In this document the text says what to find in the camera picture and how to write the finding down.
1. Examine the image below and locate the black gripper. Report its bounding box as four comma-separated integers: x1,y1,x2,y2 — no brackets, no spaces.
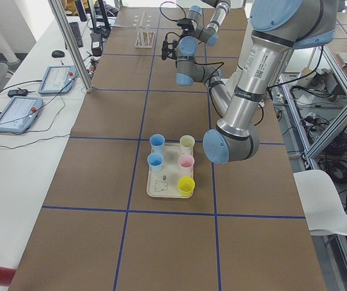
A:
161,33,179,61

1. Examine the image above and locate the light blue plastic cup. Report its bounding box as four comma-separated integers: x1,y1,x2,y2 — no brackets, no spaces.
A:
149,133,165,153
147,152,164,173

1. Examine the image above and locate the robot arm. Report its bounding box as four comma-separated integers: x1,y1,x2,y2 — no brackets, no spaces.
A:
186,0,231,46
173,1,339,164

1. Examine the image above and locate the pale green plastic cup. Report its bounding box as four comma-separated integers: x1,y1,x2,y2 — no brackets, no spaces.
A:
180,135,195,155

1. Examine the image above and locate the pink plastic cup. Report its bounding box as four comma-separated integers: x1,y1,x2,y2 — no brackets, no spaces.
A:
178,154,195,174

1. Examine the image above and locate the yellow plastic cup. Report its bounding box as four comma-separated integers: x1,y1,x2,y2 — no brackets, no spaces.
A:
177,176,195,197

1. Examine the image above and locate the black power adapter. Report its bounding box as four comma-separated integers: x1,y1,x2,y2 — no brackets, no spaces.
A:
90,33,103,56

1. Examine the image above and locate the black keyboard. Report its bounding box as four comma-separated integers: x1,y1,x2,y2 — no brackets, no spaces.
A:
69,22,83,47

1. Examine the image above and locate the black computer mouse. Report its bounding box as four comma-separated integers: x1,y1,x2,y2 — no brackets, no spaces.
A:
51,50,65,58

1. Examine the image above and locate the blue teach pendant far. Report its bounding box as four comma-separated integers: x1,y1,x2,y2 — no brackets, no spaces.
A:
38,65,77,95

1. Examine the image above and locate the blue teach pendant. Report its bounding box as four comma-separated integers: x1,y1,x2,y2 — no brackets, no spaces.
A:
38,65,77,95
0,96,44,134

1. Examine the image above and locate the cream tray with bunny drawing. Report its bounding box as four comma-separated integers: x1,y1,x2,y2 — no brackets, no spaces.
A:
146,143,194,198

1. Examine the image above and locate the black handheld device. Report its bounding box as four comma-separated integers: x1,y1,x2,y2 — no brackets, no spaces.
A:
7,89,29,98

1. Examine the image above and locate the blue teach pendant near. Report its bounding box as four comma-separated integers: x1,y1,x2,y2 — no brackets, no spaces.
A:
0,96,44,134

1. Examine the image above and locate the white chair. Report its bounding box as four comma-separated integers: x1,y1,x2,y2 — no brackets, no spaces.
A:
294,170,347,236

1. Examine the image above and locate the white wire cup rack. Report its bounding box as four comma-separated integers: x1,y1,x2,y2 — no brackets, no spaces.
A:
133,10,156,49

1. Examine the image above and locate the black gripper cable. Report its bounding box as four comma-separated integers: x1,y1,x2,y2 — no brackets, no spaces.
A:
160,1,189,24

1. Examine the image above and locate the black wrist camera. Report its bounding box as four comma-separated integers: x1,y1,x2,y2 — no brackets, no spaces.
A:
177,18,192,28

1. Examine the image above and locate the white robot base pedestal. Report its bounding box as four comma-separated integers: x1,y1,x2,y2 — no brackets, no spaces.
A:
218,20,273,116

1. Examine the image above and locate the aluminium frame post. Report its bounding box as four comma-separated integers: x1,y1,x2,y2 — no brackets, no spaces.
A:
48,0,93,93

